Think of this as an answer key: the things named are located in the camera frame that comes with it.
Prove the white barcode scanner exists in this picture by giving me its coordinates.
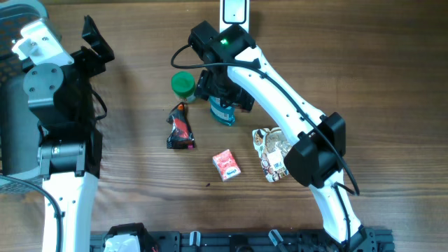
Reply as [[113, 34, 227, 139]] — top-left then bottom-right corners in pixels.
[[219, 0, 250, 32]]

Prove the blue mouthwash bottle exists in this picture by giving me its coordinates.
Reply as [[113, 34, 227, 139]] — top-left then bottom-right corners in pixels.
[[209, 97, 235, 126]]

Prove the grey plastic mesh basket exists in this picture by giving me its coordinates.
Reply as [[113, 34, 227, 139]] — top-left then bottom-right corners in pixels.
[[1, 0, 48, 186]]

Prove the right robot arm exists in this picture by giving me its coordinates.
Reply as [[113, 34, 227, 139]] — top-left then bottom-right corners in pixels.
[[188, 21, 361, 245]]

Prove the red black snack pouch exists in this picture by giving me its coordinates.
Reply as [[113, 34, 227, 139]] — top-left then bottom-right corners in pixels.
[[167, 102, 195, 149]]

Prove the beige snack bag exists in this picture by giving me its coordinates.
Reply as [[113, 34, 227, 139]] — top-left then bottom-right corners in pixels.
[[252, 127, 292, 183]]

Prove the red tissue pack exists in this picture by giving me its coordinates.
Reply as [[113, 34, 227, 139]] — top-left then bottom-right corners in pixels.
[[212, 149, 241, 181]]

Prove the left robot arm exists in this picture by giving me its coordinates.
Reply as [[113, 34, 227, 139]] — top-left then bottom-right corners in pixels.
[[22, 15, 115, 251]]

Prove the green lid jar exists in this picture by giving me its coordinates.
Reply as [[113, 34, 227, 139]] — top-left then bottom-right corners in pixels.
[[171, 71, 196, 103]]

